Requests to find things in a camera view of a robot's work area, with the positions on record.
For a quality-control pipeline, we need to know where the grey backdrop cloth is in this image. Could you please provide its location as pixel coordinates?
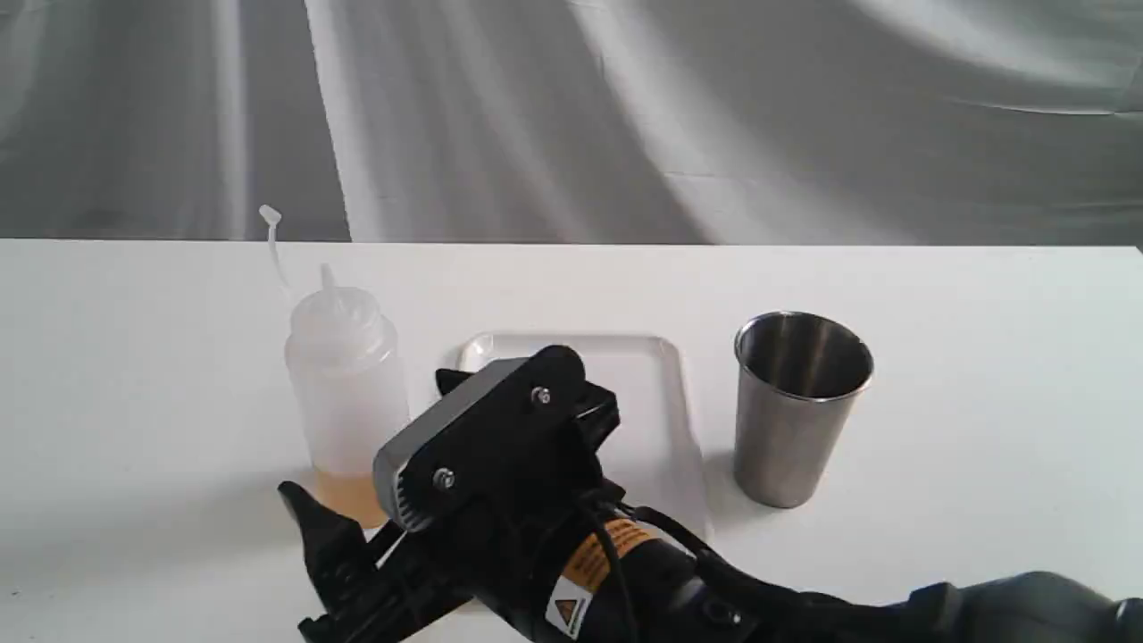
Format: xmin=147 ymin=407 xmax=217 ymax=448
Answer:
xmin=1 ymin=1 xmax=1140 ymax=246

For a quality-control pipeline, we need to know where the stainless steel cup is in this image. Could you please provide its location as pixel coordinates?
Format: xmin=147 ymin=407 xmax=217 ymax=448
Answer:
xmin=732 ymin=311 xmax=874 ymax=509

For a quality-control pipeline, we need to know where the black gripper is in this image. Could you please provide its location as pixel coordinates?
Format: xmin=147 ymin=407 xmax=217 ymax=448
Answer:
xmin=278 ymin=369 xmax=599 ymax=642

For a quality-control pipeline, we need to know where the white plastic tray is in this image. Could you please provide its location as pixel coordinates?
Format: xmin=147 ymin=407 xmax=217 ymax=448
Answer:
xmin=457 ymin=332 xmax=712 ymax=539

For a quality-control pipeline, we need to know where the translucent squeeze bottle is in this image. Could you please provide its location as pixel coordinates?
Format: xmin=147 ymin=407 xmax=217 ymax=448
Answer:
xmin=258 ymin=204 xmax=411 ymax=530

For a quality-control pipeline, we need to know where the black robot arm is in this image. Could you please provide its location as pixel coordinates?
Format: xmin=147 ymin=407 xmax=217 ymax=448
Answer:
xmin=278 ymin=353 xmax=1140 ymax=642

